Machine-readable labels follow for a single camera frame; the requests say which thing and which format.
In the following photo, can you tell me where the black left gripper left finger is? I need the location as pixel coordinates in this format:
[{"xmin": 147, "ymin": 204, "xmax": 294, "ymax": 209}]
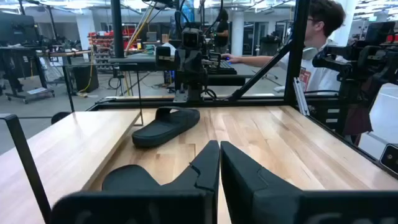
[{"xmin": 49, "ymin": 139, "xmax": 221, "ymax": 224}]

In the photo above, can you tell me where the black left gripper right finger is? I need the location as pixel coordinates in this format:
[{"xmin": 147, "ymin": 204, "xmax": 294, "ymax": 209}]
[{"xmin": 220, "ymin": 140, "xmax": 398, "ymax": 224}]

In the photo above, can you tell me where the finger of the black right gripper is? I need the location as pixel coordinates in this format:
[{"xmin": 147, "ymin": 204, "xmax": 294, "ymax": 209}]
[
  {"xmin": 155, "ymin": 46, "xmax": 191, "ymax": 90},
  {"xmin": 190, "ymin": 52, "xmax": 222, "ymax": 90}
]

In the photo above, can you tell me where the black backlit keyboard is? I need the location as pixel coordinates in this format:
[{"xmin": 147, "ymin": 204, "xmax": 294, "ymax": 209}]
[{"xmin": 208, "ymin": 59, "xmax": 238, "ymax": 75}]

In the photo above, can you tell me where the dark grey desk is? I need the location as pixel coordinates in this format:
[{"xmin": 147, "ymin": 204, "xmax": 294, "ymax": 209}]
[
  {"xmin": 108, "ymin": 53, "xmax": 177, "ymax": 73},
  {"xmin": 205, "ymin": 72, "xmax": 255, "ymax": 88}
]

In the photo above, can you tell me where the person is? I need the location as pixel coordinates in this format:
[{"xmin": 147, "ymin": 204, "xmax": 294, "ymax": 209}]
[
  {"xmin": 222, "ymin": 0, "xmax": 348, "ymax": 94},
  {"xmin": 213, "ymin": 8, "xmax": 230, "ymax": 54}
]

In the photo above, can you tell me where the black pole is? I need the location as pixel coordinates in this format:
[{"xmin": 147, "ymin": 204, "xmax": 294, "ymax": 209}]
[{"xmin": 110, "ymin": 0, "xmax": 126, "ymax": 59}]

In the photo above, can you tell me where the red parts bin rack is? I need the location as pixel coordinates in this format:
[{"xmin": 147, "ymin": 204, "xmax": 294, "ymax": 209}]
[{"xmin": 88, "ymin": 27, "xmax": 137, "ymax": 73}]

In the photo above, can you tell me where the black box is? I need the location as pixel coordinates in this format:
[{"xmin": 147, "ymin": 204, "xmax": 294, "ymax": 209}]
[{"xmin": 72, "ymin": 64, "xmax": 100, "ymax": 94}]

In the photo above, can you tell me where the silver aluminium profile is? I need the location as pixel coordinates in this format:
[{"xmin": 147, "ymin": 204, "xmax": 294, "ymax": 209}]
[{"xmin": 292, "ymin": 77, "xmax": 311, "ymax": 116}]

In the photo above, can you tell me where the black workstation cart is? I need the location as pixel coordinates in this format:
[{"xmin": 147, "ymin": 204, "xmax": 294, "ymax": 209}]
[{"xmin": 0, "ymin": 11, "xmax": 56, "ymax": 104}]

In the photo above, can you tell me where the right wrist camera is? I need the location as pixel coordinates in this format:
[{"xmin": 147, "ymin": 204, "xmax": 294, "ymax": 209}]
[{"xmin": 181, "ymin": 28, "xmax": 201, "ymax": 48}]

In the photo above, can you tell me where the yellow cable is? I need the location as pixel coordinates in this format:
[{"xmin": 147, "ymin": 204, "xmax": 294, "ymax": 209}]
[{"xmin": 76, "ymin": 46, "xmax": 95, "ymax": 98}]

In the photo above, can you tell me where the black rig frame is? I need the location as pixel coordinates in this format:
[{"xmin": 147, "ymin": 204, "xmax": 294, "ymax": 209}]
[{"xmin": 86, "ymin": 0, "xmax": 398, "ymax": 181}]

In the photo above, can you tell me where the wooden shelf black metal frame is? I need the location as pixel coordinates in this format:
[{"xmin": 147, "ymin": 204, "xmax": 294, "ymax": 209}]
[{"xmin": 0, "ymin": 62, "xmax": 144, "ymax": 224}]

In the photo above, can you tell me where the black table-level camera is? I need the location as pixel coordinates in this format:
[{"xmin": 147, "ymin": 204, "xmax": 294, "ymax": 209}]
[{"xmin": 379, "ymin": 142, "xmax": 398, "ymax": 175}]

